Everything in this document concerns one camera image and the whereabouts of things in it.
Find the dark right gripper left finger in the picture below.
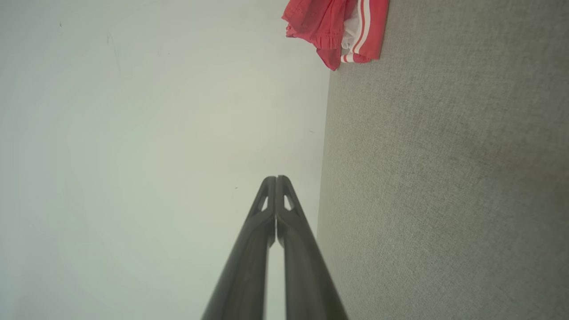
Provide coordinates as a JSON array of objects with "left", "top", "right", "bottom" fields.
[{"left": 202, "top": 176, "right": 277, "bottom": 320}]

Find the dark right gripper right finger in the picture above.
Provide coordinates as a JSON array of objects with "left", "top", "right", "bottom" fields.
[{"left": 276, "top": 175, "right": 349, "bottom": 320}]

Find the red basketball jersey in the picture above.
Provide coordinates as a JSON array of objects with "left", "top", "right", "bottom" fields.
[{"left": 281, "top": 0, "right": 391, "bottom": 72}]

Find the grey fabric sofa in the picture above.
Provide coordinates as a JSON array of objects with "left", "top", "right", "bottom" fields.
[{"left": 317, "top": 0, "right": 569, "bottom": 320}]

